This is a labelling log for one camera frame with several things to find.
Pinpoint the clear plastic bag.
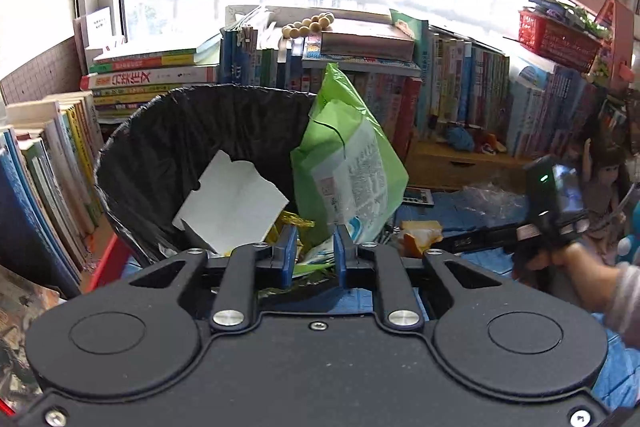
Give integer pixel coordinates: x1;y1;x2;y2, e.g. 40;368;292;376
450;184;528;220

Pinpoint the wooden bead string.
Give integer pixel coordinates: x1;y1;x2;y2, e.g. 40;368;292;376
281;12;336;40

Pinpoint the small black button remote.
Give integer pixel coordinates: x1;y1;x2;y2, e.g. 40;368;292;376
402;188;436;208

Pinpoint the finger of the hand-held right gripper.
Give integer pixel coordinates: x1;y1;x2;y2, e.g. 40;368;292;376
440;229;464;254

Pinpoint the row of thick upright books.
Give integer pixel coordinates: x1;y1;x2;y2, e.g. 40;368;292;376
0;91;118;298

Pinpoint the trash bin with black bag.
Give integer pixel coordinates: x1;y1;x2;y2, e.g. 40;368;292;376
95;83;401;273

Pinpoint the brown box on books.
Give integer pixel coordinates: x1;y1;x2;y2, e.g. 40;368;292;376
320;19;417;62

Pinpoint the orange yellow toy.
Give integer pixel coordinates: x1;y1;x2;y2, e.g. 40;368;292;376
480;133;508;155

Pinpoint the white upright card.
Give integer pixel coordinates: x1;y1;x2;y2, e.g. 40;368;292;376
74;7;126;62

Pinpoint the yellow snack wrapper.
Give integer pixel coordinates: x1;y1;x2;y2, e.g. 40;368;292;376
265;211;316;258

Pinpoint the illustrated magazine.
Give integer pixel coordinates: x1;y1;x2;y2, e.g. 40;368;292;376
0;264;61;408

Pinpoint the green plastic packaging bag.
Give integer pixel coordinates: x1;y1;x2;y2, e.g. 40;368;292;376
291;63;410;280

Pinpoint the person's right forearm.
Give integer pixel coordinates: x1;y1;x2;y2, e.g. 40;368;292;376
565;247;640;343

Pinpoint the wooden desk organizer with drawers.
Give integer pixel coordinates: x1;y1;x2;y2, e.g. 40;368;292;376
405;139;538;192

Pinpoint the red plastic basket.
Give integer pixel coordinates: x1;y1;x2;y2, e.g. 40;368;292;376
517;7;603;72

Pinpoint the doll with brown hair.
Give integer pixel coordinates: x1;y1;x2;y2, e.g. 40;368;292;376
582;142;636;258

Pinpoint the white torn paper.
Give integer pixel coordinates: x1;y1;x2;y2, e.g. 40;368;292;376
172;150;290;255

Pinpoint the blue checked mat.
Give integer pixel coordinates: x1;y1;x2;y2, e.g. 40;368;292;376
125;187;640;413

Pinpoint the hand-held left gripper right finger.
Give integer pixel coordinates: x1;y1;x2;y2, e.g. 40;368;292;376
333;225;507;334

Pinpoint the blue yarn ball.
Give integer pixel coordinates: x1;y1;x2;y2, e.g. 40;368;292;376
445;126;476;152

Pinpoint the blue plastic toy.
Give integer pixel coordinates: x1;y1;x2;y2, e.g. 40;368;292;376
617;202;640;265

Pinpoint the person's right hand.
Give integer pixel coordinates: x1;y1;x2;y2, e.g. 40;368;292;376
524;242;589;277

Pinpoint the stack of flat-lying books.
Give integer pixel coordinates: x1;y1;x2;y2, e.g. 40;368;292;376
80;34;223;122

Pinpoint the orange fruit peel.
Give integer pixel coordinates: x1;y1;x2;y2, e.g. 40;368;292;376
400;219;445;258

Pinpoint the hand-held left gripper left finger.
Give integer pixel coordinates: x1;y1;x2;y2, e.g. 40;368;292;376
127;224;301;334

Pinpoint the orange plastic frame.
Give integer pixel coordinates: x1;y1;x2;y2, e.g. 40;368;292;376
587;0;638;82

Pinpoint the colourful row of upright books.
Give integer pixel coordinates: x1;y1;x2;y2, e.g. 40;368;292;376
220;7;616;158

